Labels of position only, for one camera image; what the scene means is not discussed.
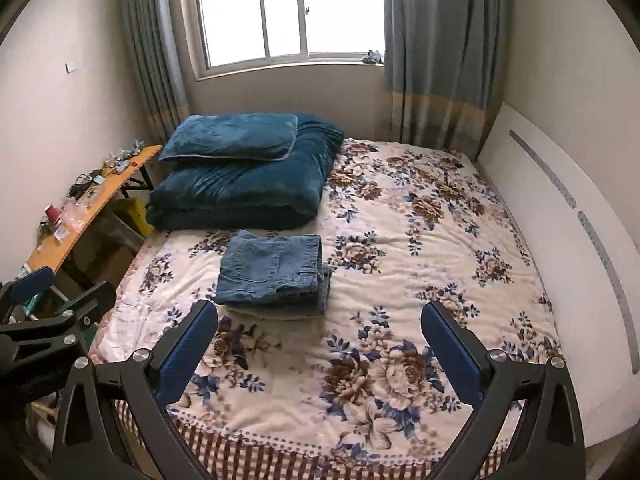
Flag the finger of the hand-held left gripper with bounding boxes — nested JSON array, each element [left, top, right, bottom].
[[0, 281, 117, 361], [0, 266, 55, 311]]

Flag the assorted small desk items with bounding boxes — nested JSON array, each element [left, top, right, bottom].
[[60, 139, 151, 226]]

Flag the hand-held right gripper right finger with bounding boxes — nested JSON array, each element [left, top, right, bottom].
[[421, 301, 587, 480]]

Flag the floral bedspread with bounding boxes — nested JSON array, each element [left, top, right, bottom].
[[90, 137, 566, 480]]

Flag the grey striped curtain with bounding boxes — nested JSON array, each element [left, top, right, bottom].
[[118, 0, 193, 146], [381, 0, 511, 153]]

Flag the blue denim pants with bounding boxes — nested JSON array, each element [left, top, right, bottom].
[[216, 229, 326, 306]]

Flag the blue velvet pillow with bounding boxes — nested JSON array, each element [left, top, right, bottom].
[[157, 113, 299, 163]]

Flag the wooden desk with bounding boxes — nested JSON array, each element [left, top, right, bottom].
[[27, 145, 163, 273]]

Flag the blue folded quilt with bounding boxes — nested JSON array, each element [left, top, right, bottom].
[[145, 114, 346, 231]]

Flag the silver metal pipe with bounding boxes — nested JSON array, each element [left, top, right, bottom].
[[150, 0, 188, 106]]

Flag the yellow box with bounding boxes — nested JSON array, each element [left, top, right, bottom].
[[112, 197, 156, 236]]

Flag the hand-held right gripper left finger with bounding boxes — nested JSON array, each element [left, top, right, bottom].
[[50, 299, 219, 480]]

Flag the window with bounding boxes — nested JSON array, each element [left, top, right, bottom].
[[182, 0, 388, 81]]

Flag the white headboard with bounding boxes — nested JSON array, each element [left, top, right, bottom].
[[475, 102, 640, 448]]

